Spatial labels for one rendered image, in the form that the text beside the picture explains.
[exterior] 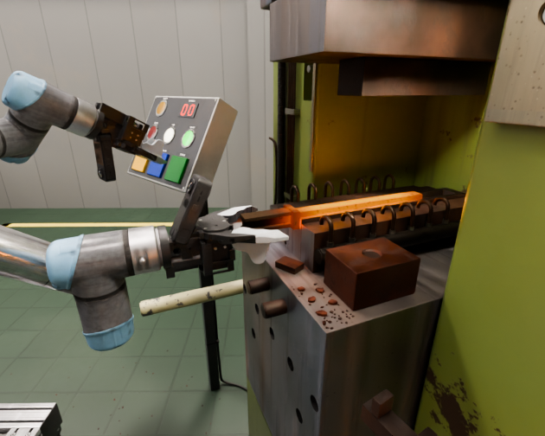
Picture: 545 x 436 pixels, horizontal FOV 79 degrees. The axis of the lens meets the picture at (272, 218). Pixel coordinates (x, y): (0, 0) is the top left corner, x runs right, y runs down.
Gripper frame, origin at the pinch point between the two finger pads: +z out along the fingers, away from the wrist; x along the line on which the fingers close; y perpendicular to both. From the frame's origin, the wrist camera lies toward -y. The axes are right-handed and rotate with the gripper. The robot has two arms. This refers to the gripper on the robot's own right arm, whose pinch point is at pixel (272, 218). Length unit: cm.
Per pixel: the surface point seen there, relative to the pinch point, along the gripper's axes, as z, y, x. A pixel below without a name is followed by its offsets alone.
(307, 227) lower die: 4.9, 0.9, 4.4
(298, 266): 2.4, 7.4, 6.1
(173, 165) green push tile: -11.9, -1.6, -45.2
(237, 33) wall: 82, -69, -279
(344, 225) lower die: 11.5, 0.9, 6.3
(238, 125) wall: 79, 13, -280
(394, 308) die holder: 11.0, 8.6, 21.2
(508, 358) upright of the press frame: 18.7, 10.1, 33.4
